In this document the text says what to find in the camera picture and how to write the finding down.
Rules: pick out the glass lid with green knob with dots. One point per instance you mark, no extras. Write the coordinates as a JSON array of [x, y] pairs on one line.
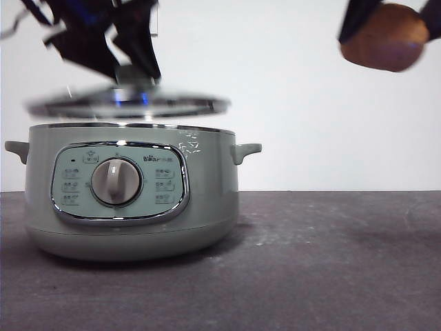
[[86, 105]]

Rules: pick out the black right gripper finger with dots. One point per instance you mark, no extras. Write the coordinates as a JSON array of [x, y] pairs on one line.
[[434, 19], [356, 17]]

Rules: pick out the brown potato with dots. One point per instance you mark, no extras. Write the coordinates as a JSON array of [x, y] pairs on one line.
[[386, 41]]

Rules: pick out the pale green electric cooking pot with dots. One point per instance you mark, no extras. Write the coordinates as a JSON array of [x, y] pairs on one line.
[[206, 193]]

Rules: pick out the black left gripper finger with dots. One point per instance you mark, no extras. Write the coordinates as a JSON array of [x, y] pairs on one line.
[[141, 38], [86, 45]]

